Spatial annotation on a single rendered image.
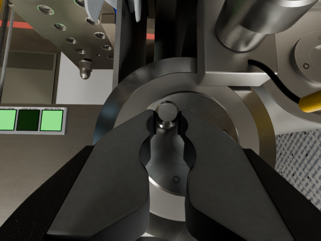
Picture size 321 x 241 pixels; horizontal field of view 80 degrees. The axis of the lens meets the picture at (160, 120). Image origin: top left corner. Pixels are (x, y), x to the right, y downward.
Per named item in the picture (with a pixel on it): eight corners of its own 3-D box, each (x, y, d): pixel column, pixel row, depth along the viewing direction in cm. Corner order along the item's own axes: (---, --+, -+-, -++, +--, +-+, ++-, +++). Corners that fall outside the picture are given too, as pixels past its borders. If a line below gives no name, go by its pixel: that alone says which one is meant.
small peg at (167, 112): (182, 103, 11) (176, 126, 11) (178, 112, 14) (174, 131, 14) (158, 97, 11) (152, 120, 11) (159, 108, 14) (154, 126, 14)
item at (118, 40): (126, -79, 20) (117, 94, 17) (146, 45, 43) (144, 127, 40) (121, -79, 20) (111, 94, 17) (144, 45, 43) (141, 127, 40)
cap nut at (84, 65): (90, 60, 49) (89, 76, 49) (95, 66, 53) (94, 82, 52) (76, 60, 50) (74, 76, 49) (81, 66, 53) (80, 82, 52)
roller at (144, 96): (250, 68, 16) (269, 218, 14) (196, 119, 41) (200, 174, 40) (110, 75, 16) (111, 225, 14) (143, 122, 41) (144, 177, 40)
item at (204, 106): (185, 222, 13) (112, 138, 14) (182, 212, 15) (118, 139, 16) (263, 144, 13) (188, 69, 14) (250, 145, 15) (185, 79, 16)
